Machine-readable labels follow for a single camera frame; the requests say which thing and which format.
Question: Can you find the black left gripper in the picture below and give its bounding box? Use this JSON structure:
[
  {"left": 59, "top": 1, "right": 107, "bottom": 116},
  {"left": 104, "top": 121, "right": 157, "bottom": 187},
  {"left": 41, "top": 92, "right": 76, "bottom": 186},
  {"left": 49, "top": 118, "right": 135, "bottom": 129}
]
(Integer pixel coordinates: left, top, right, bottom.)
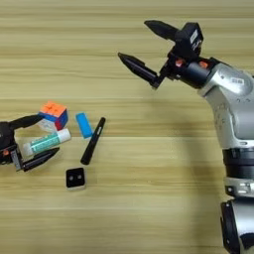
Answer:
[{"left": 0, "top": 113, "right": 62, "bottom": 173}]

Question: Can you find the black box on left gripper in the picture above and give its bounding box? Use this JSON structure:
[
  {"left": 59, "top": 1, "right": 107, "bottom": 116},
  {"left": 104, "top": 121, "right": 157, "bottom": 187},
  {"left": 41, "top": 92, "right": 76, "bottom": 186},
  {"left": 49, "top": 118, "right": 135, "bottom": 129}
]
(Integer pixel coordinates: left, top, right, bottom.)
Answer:
[{"left": 0, "top": 121, "right": 16, "bottom": 149}]

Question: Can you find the blue eraser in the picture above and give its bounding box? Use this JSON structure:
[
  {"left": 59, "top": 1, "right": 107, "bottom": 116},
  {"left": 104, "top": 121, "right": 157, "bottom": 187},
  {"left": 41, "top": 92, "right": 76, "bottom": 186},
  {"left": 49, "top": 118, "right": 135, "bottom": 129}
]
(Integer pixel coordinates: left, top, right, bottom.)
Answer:
[{"left": 74, "top": 112, "right": 94, "bottom": 139}]

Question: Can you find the black white square block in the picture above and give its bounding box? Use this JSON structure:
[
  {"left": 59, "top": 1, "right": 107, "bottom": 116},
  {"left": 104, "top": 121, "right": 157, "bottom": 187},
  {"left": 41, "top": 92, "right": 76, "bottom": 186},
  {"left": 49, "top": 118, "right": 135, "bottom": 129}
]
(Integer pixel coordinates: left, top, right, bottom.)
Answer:
[{"left": 64, "top": 167, "right": 87, "bottom": 191}]

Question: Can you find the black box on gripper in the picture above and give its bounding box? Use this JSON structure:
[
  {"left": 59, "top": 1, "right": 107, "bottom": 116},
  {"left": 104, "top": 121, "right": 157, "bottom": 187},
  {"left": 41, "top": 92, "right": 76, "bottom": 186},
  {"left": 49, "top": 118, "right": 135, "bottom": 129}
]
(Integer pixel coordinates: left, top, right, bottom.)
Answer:
[
  {"left": 0, "top": 121, "right": 16, "bottom": 149},
  {"left": 175, "top": 22, "right": 204, "bottom": 54}
]

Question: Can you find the multicolour puzzle cube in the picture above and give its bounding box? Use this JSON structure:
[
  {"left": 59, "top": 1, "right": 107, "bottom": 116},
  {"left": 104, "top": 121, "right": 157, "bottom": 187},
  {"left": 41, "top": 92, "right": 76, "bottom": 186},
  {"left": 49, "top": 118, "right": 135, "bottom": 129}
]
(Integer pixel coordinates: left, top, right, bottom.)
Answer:
[{"left": 37, "top": 100, "right": 69, "bottom": 133}]

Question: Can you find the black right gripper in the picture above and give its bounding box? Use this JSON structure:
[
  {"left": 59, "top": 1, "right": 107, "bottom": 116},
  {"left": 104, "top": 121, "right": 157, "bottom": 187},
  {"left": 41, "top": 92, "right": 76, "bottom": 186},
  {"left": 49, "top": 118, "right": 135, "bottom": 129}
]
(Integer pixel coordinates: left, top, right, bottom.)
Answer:
[{"left": 117, "top": 20, "right": 219, "bottom": 90}]

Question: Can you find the black marker pen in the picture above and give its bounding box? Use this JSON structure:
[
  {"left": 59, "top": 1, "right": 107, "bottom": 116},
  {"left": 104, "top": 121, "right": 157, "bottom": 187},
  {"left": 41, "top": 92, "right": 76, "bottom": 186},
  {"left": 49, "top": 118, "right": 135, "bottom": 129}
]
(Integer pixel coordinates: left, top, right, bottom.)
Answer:
[{"left": 79, "top": 116, "right": 107, "bottom": 166}]

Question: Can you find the green white glue stick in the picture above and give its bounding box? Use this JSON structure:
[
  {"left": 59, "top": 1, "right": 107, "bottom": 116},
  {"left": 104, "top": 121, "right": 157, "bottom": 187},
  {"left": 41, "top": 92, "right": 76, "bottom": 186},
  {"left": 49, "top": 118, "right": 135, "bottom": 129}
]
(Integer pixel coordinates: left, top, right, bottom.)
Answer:
[{"left": 21, "top": 128, "right": 72, "bottom": 158}]

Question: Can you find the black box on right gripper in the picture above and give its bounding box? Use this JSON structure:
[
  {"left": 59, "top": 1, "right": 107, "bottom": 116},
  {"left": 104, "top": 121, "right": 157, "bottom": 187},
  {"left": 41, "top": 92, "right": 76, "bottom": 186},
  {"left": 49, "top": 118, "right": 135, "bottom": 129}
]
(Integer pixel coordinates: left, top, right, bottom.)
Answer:
[{"left": 175, "top": 22, "right": 204, "bottom": 54}]

